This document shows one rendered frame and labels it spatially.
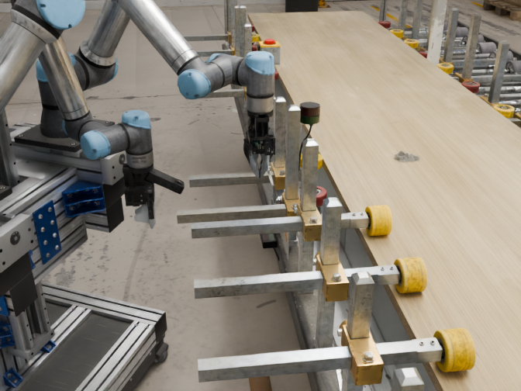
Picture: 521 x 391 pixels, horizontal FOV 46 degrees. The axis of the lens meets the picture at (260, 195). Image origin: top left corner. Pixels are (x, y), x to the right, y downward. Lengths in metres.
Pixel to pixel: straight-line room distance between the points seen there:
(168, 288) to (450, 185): 1.53
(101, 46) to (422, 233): 1.09
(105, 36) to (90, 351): 1.14
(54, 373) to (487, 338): 1.51
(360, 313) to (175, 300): 1.81
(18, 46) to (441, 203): 1.21
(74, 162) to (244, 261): 1.39
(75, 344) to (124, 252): 0.96
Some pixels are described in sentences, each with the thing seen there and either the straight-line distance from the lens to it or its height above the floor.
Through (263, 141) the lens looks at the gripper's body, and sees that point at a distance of 1.67.
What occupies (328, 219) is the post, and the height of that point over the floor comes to 1.09.
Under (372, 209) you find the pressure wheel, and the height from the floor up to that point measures 0.98.
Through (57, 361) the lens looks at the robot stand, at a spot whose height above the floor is 0.21.
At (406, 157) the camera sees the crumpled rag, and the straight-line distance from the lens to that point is 2.11.
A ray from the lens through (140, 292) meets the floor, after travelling 2.97.
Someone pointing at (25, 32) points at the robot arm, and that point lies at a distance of 1.48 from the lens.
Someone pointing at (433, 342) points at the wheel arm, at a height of 0.97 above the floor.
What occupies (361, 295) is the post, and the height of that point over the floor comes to 1.07.
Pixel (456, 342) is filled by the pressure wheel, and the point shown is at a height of 0.98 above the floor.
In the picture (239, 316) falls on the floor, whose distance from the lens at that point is 2.78.
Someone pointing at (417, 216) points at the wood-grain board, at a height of 0.90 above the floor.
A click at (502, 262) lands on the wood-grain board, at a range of 1.64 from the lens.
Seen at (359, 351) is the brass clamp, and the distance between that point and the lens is 1.18.
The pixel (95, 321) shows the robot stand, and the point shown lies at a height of 0.21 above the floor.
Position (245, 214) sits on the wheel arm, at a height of 0.85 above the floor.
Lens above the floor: 1.76
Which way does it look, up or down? 28 degrees down
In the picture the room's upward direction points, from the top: straight up
